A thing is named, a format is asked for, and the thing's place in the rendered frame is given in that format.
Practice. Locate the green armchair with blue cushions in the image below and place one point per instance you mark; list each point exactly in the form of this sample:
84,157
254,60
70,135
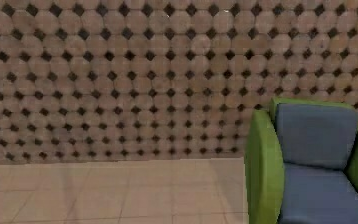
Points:
315,160

